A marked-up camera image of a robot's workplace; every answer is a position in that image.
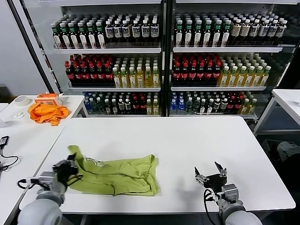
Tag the white cap blue label bottle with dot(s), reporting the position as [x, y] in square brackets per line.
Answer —
[154, 31]
[254, 30]
[136, 31]
[109, 31]
[263, 30]
[280, 31]
[145, 31]
[272, 31]
[126, 31]
[117, 31]

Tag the small red cap cola bottle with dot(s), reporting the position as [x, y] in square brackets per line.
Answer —
[238, 105]
[231, 105]
[136, 105]
[143, 105]

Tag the black power adapter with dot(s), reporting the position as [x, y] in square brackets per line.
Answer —
[4, 140]

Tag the green tinted water bottle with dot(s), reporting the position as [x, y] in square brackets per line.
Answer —
[189, 106]
[196, 106]

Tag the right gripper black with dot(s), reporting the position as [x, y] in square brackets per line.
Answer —
[215, 180]

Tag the long white side table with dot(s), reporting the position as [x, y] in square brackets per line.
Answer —
[28, 140]

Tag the small yellow juice bottle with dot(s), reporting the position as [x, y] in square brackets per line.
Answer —
[149, 108]
[245, 107]
[252, 107]
[155, 108]

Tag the orange and white box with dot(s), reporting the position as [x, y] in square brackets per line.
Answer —
[47, 100]

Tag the white cap beige label bottle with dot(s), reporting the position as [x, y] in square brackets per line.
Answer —
[245, 30]
[236, 30]

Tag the beige masking tape roll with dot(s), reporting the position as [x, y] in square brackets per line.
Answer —
[22, 99]

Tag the crumpled orange cloth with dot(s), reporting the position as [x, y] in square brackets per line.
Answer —
[47, 113]

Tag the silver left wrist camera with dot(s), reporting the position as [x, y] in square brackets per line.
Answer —
[47, 178]

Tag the large white work table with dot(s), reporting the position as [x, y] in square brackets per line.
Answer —
[140, 126]

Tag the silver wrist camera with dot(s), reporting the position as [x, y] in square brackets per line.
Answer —
[47, 178]
[230, 191]

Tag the white drink display shelf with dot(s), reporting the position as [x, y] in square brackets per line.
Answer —
[105, 50]
[222, 49]

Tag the small blue water bottle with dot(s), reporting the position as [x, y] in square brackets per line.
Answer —
[174, 106]
[87, 105]
[181, 106]

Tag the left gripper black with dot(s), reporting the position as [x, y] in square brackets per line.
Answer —
[64, 168]

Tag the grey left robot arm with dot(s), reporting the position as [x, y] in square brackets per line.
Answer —
[39, 213]

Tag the small white crumpled object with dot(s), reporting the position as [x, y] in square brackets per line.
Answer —
[19, 114]

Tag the black vertical shelf post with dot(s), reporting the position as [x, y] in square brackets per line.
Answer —
[167, 58]

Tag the grey bundled cloth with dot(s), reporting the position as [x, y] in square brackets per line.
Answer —
[288, 150]

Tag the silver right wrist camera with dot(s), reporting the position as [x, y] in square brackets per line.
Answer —
[230, 191]

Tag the black slanted frame post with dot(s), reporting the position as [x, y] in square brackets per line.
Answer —
[33, 47]

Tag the light green t-shirt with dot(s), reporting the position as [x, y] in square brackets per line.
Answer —
[122, 173]

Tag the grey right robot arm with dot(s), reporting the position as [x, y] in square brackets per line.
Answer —
[241, 218]

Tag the small dark drink bottle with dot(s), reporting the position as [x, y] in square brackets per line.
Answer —
[114, 107]
[127, 107]
[217, 106]
[210, 107]
[107, 107]
[224, 106]
[203, 107]
[121, 107]

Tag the green cap dark tea bottle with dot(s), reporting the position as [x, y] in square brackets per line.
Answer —
[75, 38]
[198, 35]
[216, 35]
[57, 38]
[188, 35]
[225, 35]
[66, 38]
[83, 38]
[92, 38]
[101, 38]
[207, 35]
[179, 35]

